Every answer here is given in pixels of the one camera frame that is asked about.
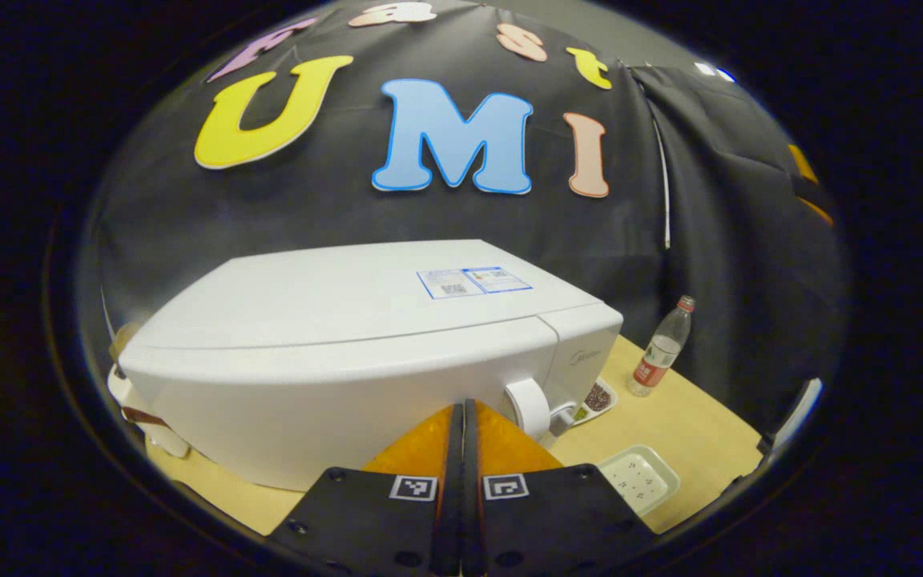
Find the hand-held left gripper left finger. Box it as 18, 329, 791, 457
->
268, 401, 464, 577

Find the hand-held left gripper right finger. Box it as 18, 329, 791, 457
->
463, 399, 659, 577

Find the white microwave oven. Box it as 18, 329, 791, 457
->
119, 239, 624, 492

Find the pale square plate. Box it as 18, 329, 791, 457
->
596, 445, 681, 518

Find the divided dish of beans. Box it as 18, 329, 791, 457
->
570, 377, 619, 426

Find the clear bottle red label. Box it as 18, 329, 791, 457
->
627, 295, 696, 397

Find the white office chair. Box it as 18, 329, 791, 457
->
758, 377, 824, 459

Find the white toaster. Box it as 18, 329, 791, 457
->
107, 357, 190, 459

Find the brown bread slice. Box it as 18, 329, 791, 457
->
109, 321, 143, 363

